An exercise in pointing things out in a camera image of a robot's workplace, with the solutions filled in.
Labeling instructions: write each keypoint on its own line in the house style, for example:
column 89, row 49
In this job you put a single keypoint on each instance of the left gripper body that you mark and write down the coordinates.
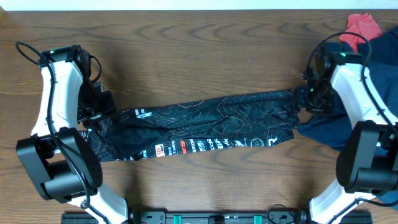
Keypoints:
column 92, row 105

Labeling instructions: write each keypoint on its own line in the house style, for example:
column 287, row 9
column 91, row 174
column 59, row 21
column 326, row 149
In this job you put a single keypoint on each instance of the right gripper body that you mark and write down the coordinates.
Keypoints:
column 319, row 98

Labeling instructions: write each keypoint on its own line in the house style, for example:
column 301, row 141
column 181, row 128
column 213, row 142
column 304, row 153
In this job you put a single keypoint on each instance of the black patterned cycling jersey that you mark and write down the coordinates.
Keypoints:
column 262, row 119

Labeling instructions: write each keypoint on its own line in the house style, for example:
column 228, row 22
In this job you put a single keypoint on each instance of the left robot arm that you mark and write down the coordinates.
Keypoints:
column 57, row 158

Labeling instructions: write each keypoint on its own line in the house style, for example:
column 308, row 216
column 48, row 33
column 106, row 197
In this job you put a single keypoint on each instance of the navy blue garment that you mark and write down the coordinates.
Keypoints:
column 367, row 102

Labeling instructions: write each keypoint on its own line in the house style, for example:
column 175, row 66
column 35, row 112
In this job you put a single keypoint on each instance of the red cloth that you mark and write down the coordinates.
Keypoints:
column 362, row 24

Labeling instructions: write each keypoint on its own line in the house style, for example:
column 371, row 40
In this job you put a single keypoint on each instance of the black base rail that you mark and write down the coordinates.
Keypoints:
column 275, row 216

